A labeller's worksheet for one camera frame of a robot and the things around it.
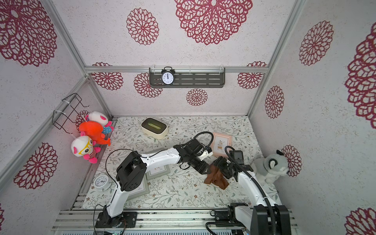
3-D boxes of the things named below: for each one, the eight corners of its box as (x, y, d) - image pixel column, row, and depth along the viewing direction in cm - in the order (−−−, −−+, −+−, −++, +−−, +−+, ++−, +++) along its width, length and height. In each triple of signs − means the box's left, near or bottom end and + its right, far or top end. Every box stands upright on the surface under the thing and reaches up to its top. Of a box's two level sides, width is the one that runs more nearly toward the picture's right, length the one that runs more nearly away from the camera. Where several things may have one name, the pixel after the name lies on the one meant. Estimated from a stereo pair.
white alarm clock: (94, 191, 85) (90, 189, 81) (100, 176, 91) (97, 173, 87) (109, 191, 85) (106, 189, 81) (114, 176, 91) (111, 173, 87)
